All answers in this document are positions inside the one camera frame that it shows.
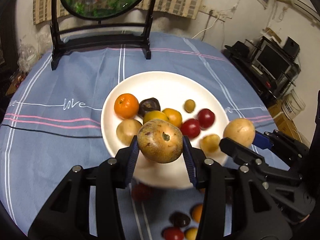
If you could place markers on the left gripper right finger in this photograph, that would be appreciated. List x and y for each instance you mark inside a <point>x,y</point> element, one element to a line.
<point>218,220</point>

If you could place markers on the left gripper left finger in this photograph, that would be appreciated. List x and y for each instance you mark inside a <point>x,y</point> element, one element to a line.
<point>65,214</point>

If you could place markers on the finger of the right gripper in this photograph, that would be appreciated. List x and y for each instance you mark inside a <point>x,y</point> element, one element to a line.
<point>244,156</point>
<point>282,145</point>

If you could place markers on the pale tan round fruit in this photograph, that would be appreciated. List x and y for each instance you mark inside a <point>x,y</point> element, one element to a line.
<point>240,130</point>

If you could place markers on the dark red plum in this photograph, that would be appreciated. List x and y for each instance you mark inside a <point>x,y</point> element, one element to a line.
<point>191,128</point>

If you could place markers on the large tan pear fruit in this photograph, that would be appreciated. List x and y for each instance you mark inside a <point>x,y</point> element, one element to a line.
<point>160,142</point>

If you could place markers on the yellow green tomato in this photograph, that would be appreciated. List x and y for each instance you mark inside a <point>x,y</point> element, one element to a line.
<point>154,115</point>

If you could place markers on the person right hand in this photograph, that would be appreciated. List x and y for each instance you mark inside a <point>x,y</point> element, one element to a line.
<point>304,219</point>

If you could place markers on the small pale yellow fruit plate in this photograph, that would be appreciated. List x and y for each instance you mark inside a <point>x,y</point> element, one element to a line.
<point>210,143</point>

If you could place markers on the white plastic bucket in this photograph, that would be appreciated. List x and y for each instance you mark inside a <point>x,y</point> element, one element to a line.
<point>292,105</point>

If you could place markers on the orange fruit table centre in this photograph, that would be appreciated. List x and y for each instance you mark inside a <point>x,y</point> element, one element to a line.
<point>196,212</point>

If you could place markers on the small yellow fruit table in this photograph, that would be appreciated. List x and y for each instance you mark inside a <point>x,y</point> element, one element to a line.
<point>191,233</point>

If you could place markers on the red plum plate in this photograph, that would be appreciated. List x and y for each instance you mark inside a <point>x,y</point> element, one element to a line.
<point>206,118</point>

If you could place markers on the red tomato near plate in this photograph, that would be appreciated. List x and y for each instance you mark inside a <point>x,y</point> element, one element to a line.
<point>141,193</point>

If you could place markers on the dark purple plum centre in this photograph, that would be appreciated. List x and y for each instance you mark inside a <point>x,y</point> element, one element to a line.
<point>179,220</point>

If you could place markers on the white oval plate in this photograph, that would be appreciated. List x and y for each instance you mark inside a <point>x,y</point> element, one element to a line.
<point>171,90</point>

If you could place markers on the red tomato table lower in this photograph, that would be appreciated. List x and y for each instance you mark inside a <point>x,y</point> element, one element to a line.
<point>172,233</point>

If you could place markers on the black media shelf with monitor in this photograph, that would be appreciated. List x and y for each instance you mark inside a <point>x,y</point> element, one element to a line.
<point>266,67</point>

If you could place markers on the small olive green fruit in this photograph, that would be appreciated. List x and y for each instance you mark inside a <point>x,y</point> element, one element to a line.
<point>189,106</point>

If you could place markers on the yellow orange tomato plate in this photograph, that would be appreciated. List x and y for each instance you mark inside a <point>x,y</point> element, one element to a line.
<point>174,117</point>

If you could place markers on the tan potato-like fruit plate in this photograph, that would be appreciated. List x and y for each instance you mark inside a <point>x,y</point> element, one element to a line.
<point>127,129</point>

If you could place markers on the dark purple fruit plate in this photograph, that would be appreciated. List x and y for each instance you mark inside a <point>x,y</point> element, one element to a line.
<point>148,105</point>

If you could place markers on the orange mandarin plate rear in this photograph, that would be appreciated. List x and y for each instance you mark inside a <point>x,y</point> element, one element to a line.
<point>126,106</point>

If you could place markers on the black framed goldfish screen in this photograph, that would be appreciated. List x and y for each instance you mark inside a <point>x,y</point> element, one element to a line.
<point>113,40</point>

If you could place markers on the white wall power strip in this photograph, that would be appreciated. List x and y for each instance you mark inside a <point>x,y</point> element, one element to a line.
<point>221,15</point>

